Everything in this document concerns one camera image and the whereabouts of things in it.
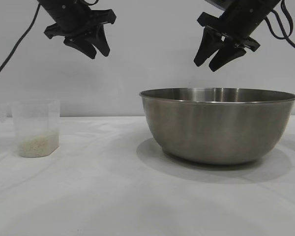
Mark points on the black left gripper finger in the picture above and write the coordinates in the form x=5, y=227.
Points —
x=84, y=48
x=102, y=41

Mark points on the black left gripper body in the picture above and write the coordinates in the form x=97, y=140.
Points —
x=68, y=17

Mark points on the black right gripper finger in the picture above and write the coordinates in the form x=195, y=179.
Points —
x=226, y=57
x=207, y=48

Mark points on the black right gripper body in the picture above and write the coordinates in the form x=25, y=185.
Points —
x=245, y=17

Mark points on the stainless steel mixing bowl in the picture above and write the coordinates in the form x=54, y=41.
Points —
x=216, y=127

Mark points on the clear plastic measuring cup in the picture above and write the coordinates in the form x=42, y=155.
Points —
x=37, y=115

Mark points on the white rice grains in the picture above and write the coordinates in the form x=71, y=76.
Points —
x=39, y=145

